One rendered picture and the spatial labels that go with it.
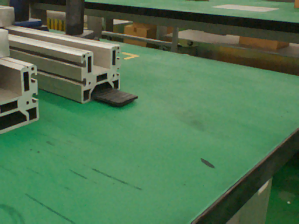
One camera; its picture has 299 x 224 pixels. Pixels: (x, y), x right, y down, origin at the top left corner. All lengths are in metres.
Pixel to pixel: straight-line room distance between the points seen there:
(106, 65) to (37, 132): 0.20
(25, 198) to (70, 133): 0.15
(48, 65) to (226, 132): 0.32
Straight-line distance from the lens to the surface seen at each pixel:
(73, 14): 0.85
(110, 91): 0.65
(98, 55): 0.67
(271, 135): 0.57
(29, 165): 0.45
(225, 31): 1.99
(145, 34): 4.76
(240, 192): 0.46
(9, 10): 0.90
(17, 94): 0.54
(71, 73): 0.63
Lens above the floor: 1.00
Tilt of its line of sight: 18 degrees down
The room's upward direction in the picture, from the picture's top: 1 degrees clockwise
